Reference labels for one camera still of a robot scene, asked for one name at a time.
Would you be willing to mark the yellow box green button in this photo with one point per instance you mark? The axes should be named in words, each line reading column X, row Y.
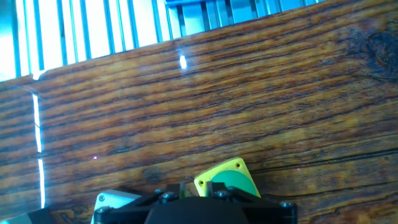
column 233, row 180

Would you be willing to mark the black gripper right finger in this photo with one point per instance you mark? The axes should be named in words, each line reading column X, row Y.
column 270, row 211

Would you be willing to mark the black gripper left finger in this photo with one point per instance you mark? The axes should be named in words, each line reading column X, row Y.
column 124, row 211

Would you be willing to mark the gold and blue tissue box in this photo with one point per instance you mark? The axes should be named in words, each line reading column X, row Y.
column 183, row 2

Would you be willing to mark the grey box large red button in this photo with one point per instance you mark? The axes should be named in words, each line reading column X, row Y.
column 115, row 199

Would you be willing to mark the brown wooden board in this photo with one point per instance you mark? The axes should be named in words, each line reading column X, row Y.
column 199, row 109

